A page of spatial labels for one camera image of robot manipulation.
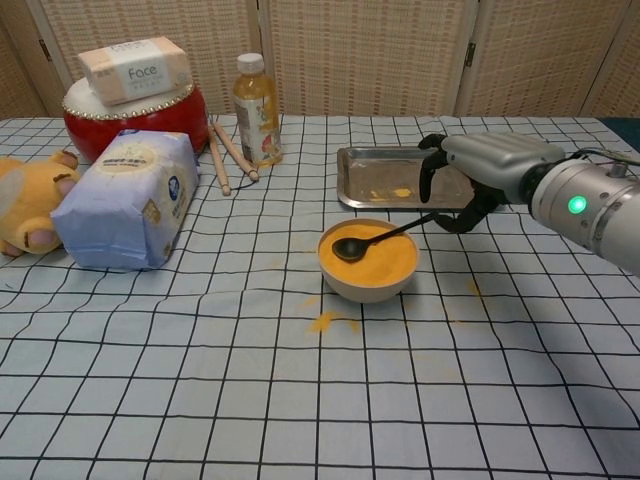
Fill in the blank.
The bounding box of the blue tissue pack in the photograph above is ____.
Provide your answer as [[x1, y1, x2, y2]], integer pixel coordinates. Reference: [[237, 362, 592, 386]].
[[50, 128, 201, 271]]

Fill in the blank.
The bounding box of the peach white tissue pack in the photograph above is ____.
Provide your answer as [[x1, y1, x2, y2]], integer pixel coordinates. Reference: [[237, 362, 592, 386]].
[[77, 36, 194, 107]]

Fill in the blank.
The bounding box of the blue checked tablecloth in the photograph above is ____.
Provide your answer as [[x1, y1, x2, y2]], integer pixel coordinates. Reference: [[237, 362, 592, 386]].
[[0, 113, 640, 480]]

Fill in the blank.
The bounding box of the dark blue padded table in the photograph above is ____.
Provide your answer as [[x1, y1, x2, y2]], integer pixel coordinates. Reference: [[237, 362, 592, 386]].
[[598, 115, 640, 154]]

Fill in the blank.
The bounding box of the metal tray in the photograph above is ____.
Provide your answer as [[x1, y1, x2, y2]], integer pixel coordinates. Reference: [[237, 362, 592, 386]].
[[336, 145, 508, 212]]

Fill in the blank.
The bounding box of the wooden drumstick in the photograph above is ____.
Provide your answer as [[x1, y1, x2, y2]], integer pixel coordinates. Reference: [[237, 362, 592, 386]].
[[208, 115, 233, 196], [212, 122, 261, 182]]

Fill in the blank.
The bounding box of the yellow-orange powder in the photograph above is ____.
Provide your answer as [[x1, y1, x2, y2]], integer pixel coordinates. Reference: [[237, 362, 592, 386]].
[[320, 223, 417, 290]]

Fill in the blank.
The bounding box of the yellow drink bottle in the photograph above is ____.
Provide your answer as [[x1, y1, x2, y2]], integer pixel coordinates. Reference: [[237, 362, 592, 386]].
[[233, 52, 284, 169]]

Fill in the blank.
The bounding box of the bowl of orange powder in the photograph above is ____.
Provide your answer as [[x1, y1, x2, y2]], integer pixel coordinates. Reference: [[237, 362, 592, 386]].
[[317, 218, 419, 305]]

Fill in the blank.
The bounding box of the red drum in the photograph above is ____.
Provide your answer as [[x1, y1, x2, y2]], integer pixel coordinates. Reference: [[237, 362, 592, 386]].
[[61, 78, 209, 165]]

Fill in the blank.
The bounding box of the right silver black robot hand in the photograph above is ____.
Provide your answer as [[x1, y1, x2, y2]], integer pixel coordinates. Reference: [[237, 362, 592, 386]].
[[417, 132, 566, 235]]

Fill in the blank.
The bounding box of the yellow plush toy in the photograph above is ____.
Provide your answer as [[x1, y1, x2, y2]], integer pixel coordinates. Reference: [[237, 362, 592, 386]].
[[0, 150, 81, 257]]

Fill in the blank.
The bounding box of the black spoon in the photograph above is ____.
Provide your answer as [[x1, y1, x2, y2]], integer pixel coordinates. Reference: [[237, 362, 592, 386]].
[[331, 212, 441, 263]]

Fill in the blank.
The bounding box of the woven folding screen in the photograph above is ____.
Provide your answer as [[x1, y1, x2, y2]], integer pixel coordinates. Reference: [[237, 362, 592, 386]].
[[0, 0, 640, 120]]

